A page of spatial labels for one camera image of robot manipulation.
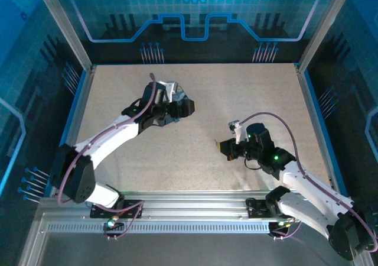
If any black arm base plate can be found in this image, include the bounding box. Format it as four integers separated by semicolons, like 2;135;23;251
245;197;296;219
89;199;144;219

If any aluminium frame post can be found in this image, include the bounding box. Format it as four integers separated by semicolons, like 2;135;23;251
31;0;96;72
297;0;356;72

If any slotted grey cable duct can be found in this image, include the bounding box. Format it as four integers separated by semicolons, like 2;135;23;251
46;222;279;233

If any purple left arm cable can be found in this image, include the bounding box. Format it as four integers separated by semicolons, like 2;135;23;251
56;72;145;241

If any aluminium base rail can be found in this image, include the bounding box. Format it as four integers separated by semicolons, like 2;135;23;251
38;190;341;220

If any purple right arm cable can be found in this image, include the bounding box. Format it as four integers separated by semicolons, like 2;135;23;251
239;112;378;254

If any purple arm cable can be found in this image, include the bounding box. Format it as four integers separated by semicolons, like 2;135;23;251
239;112;378;254
56;72;145;241

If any aluminium table side rail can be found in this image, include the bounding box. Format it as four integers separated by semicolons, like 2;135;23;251
294;63;341;192
49;64;97;197

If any small lit circuit board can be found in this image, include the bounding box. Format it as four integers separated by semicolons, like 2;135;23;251
103;215;125;229
269;219;293;231

